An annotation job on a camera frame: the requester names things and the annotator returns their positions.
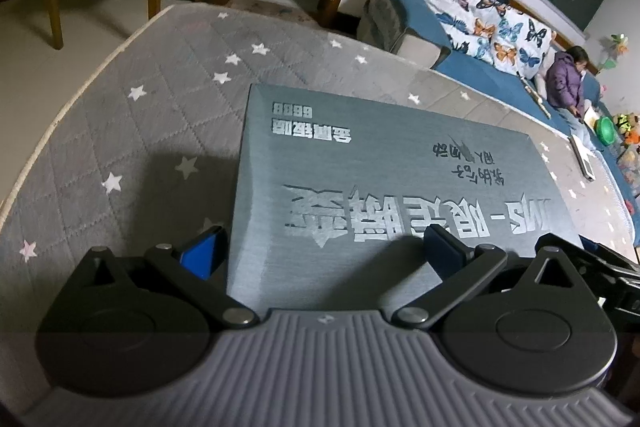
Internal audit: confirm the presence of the white remote control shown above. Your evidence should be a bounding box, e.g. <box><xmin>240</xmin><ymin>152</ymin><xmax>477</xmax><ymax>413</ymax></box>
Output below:
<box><xmin>570</xmin><ymin>139</ymin><xmax>599</xmax><ymax>184</ymax></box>

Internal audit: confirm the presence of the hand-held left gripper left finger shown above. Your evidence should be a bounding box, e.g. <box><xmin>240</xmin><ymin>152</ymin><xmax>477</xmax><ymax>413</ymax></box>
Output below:
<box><xmin>45</xmin><ymin>226</ymin><xmax>261</xmax><ymax>329</ymax></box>

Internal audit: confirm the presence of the grey box with silver lettering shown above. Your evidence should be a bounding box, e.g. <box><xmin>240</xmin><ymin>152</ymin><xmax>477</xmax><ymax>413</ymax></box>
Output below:
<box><xmin>227</xmin><ymin>83</ymin><xmax>584</xmax><ymax>314</ymax></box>

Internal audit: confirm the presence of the blue sofa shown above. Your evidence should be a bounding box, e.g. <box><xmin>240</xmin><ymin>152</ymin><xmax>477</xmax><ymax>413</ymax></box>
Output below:
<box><xmin>357</xmin><ymin>0</ymin><xmax>640</xmax><ymax>249</ymax></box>

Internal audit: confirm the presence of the colourful pinwheel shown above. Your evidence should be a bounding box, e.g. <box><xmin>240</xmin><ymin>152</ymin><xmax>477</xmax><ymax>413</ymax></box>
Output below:
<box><xmin>597</xmin><ymin>34</ymin><xmax>632</xmax><ymax>74</ymax></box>

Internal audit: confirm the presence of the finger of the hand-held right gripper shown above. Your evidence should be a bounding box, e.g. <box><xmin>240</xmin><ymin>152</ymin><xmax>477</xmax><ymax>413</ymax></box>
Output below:
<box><xmin>542</xmin><ymin>232</ymin><xmax>640</xmax><ymax>294</ymax></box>

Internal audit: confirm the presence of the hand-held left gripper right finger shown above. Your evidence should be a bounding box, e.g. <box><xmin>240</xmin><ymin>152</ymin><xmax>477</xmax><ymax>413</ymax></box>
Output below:
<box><xmin>392</xmin><ymin>224</ymin><xmax>609</xmax><ymax>329</ymax></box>

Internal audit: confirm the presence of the plush bear toy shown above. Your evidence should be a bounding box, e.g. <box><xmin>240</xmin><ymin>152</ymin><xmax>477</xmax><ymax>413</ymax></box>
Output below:
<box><xmin>615</xmin><ymin>112</ymin><xmax>640</xmax><ymax>146</ymax></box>

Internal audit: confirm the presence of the green bowl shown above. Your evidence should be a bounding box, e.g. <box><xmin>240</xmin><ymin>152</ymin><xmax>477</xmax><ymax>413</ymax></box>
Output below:
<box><xmin>595</xmin><ymin>117</ymin><xmax>619</xmax><ymax>148</ymax></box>

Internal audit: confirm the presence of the wooden stick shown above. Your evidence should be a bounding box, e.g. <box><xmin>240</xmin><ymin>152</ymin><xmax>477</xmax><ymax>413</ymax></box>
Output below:
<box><xmin>517</xmin><ymin>74</ymin><xmax>552</xmax><ymax>118</ymax></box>

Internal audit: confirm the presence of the grey star-print desktop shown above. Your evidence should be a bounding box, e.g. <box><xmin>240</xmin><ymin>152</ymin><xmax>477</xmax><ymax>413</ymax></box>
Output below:
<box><xmin>0</xmin><ymin>4</ymin><xmax>640</xmax><ymax>427</ymax></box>

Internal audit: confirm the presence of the butterfly print blanket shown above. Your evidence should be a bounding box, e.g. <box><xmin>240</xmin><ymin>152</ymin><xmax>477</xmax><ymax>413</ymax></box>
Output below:
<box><xmin>417</xmin><ymin>0</ymin><xmax>554</xmax><ymax>80</ymax></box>

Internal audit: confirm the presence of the printed doormat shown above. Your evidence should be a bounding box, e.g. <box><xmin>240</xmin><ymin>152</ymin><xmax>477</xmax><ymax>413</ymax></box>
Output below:
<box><xmin>230</xmin><ymin>0</ymin><xmax>327</xmax><ymax>26</ymax></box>

